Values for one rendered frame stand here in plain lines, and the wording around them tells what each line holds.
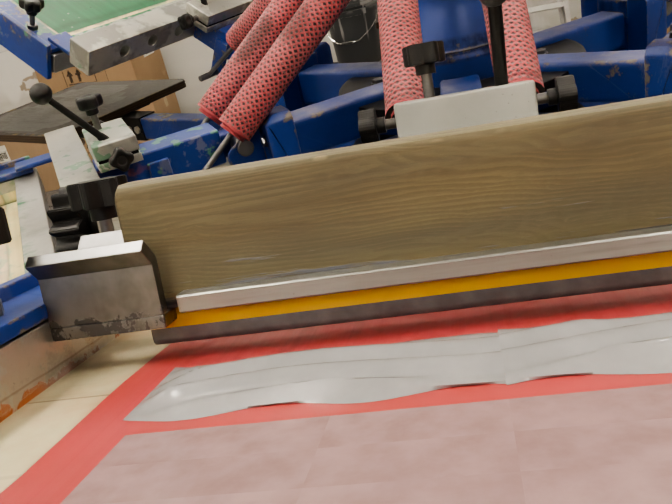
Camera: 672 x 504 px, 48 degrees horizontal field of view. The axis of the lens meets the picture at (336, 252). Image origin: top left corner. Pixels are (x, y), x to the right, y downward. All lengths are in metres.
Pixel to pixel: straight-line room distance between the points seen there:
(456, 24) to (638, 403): 0.91
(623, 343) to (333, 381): 0.13
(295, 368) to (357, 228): 0.09
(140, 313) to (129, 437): 0.11
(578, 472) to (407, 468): 0.06
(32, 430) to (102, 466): 0.08
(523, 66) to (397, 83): 0.14
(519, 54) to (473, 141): 0.46
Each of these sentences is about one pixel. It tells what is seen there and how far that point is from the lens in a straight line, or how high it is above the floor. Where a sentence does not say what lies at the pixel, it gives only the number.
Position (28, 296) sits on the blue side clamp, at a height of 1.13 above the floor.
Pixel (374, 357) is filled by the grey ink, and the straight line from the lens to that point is 0.38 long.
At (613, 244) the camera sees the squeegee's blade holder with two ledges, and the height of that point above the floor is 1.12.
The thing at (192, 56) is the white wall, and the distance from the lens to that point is 4.82.
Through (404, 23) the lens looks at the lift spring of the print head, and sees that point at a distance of 0.91.
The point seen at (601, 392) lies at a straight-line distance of 0.32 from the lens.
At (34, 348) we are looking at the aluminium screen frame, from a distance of 0.46.
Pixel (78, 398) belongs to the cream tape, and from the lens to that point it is 0.43.
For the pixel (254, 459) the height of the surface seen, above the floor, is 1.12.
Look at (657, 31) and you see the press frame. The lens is 1.39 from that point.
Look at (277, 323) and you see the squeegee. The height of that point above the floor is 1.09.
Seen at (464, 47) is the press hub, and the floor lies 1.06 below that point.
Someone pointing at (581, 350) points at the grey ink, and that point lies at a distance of 0.36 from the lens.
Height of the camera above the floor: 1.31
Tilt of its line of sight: 26 degrees down
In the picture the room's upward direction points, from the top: 13 degrees counter-clockwise
